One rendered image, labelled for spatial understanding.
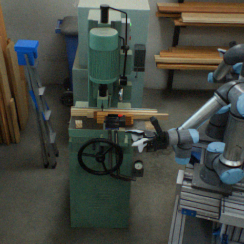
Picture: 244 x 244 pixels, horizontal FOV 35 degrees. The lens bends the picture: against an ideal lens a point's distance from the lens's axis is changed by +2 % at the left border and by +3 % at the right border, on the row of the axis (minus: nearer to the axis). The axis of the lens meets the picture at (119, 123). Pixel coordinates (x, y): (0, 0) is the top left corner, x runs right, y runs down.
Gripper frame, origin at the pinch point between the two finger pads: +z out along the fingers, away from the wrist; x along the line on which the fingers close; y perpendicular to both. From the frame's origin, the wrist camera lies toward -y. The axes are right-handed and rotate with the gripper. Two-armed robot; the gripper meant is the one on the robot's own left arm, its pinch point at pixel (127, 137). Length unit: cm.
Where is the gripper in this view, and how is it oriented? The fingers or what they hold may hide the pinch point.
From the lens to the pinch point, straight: 182.0
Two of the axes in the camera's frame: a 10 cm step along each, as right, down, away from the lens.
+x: -2.0, -4.0, 8.9
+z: -9.8, 0.7, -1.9
